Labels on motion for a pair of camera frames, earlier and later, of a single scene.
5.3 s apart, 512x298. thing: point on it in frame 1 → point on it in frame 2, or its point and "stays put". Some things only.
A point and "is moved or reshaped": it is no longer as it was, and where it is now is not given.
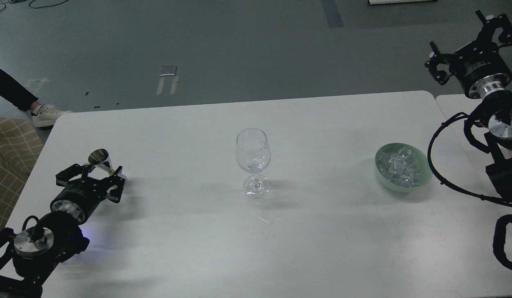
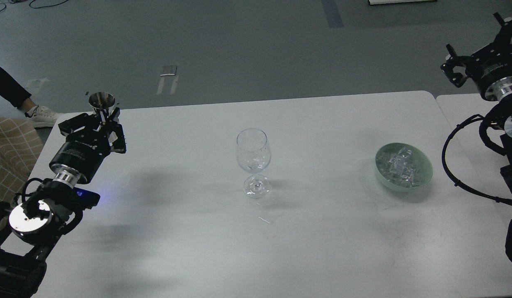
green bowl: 402,168 stays put
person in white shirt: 11,90 stays put
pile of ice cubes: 400,167 stays put
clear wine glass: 253,155 stays put
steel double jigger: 100,158 is moved or reshaped
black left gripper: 81,197 → 75,161
